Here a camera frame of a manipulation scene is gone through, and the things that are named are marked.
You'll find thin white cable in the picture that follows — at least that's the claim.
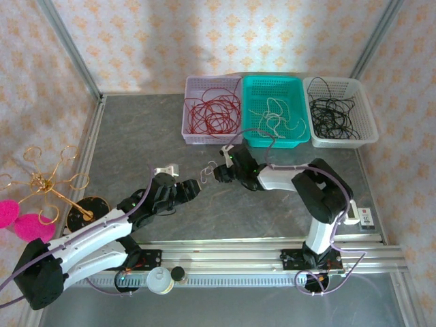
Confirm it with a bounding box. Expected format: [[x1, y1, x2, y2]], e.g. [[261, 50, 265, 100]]
[[200, 160, 218, 185], [247, 97, 307, 140]]

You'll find thin red cable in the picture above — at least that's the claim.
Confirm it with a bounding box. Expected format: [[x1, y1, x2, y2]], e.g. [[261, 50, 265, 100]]
[[183, 87, 242, 119]]

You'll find lavender plastic basket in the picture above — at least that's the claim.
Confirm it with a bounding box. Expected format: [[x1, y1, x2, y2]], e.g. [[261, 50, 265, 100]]
[[180, 75, 245, 146]]

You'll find small black round cap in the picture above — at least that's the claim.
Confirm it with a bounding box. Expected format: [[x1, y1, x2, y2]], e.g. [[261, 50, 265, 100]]
[[170, 266, 187, 283]]

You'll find teal plastic basket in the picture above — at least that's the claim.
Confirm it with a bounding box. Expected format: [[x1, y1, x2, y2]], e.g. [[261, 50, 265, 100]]
[[241, 74, 311, 149]]

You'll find white round jar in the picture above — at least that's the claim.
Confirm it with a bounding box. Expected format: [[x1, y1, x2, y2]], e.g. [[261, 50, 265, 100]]
[[146, 266, 175, 296]]

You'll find white digital timer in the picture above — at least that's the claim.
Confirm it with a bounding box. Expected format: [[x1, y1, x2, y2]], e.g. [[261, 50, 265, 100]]
[[341, 200, 361, 225]]

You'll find pink fluffy ball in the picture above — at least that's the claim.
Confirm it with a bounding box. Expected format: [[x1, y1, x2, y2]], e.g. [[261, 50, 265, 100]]
[[0, 200, 20, 230], [14, 213, 56, 243]]

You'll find white plastic basket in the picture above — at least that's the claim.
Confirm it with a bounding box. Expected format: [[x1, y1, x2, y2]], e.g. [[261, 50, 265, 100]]
[[302, 76, 379, 150]]

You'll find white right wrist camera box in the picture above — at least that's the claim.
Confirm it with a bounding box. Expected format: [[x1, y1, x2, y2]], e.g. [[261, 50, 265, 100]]
[[220, 144, 236, 168]]

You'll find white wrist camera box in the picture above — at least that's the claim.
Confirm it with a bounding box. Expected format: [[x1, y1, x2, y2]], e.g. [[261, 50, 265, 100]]
[[220, 144, 236, 168], [155, 163, 181, 177]]

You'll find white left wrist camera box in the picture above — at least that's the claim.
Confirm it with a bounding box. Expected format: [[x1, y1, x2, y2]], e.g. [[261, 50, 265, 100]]
[[155, 163, 181, 177]]

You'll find pile of red cables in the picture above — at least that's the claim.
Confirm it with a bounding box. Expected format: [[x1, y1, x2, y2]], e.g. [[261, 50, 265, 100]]
[[189, 87, 243, 137]]

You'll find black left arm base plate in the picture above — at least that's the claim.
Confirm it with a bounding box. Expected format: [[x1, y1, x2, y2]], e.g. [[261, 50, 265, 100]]
[[100, 249, 163, 272]]

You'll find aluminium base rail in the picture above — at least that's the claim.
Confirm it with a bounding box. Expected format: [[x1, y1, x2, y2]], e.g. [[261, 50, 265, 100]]
[[36, 238, 408, 275]]

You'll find black round cable port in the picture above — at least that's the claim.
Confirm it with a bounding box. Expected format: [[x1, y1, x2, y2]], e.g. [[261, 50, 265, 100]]
[[114, 270, 141, 294], [304, 272, 330, 294]]

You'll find grey slotted cable duct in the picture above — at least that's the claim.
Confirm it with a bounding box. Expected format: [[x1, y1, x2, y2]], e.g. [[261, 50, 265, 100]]
[[50, 275, 392, 287]]

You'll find pile of black cables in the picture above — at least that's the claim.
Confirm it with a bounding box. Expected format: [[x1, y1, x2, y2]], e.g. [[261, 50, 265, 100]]
[[308, 95, 360, 140]]

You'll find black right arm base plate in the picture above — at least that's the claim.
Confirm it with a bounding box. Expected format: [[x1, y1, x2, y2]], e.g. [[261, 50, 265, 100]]
[[281, 248, 345, 273]]

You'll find gold wire stand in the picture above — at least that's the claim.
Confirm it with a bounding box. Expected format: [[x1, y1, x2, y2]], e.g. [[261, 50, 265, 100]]
[[0, 145, 110, 234]]

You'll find aluminium frame post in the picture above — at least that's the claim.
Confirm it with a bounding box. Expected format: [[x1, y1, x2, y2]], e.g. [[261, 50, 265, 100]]
[[350, 0, 406, 79], [37, 0, 105, 102]]

